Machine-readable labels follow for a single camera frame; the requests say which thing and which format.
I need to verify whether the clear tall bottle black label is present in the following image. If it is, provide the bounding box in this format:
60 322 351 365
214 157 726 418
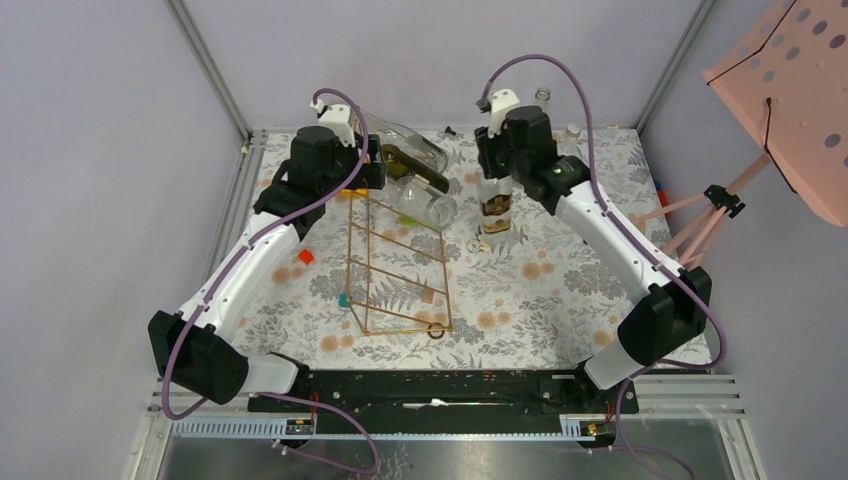
534 87 551 114

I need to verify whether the clear whisky bottle black cap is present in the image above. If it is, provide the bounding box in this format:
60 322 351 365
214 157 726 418
475 168 513 235

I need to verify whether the dark green wine bottle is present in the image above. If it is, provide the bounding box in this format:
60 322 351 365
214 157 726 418
381 144 450 193

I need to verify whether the clear round silver-cap bottle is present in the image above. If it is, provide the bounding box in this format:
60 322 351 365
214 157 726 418
394 177 459 231

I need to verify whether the clear bottle dark green label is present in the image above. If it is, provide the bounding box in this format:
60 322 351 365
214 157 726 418
561 123 584 161

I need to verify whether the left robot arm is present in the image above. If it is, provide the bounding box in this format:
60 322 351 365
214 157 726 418
148 100 383 411

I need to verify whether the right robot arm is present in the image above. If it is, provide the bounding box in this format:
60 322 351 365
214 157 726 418
475 89 712 412

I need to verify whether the clear top wine bottle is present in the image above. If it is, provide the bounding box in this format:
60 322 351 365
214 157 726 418
363 110 448 173

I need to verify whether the red block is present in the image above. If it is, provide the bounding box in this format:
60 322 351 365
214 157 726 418
298 249 315 265

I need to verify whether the green flat piece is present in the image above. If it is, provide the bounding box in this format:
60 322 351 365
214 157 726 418
399 215 421 227

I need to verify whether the white poker chip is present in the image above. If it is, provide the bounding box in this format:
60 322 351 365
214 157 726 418
466 239 481 253

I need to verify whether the floral table mat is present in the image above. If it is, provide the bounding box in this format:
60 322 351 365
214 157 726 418
239 128 715 372

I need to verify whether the cork cube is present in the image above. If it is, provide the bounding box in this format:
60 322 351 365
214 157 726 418
420 288 436 304

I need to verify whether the pink music stand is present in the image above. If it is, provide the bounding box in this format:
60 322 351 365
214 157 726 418
632 1 847 268

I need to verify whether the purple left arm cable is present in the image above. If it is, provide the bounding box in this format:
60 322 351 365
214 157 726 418
160 87 382 477

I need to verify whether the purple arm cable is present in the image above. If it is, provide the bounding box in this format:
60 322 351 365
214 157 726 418
478 54 729 480
160 87 382 477

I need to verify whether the gold wire wine rack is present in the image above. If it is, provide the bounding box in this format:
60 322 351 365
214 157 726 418
344 189 453 340

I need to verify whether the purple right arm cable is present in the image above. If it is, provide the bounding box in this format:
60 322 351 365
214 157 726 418
478 54 729 480

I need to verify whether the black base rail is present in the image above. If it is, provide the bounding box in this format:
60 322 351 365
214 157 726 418
247 370 639 436

